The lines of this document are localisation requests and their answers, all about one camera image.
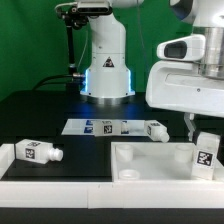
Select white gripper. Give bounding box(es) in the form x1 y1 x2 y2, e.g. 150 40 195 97
146 61 224 141

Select black cables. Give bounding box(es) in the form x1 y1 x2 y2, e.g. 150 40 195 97
31 73 86 92

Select white sheet with tags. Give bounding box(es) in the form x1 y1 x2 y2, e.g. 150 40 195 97
62 119 145 137

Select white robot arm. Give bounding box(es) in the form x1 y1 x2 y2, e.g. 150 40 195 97
81 0 224 119

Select grey camera on pole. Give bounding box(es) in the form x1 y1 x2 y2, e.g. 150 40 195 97
77 0 111 15

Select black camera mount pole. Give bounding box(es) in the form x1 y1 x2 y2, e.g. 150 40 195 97
55 6 88 75

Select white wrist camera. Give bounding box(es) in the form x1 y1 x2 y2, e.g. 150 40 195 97
157 34 206 62

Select white square tabletop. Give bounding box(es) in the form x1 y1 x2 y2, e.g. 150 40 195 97
110 141 224 184

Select white U-shaped fence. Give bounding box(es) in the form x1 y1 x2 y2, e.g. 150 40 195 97
0 143 224 210

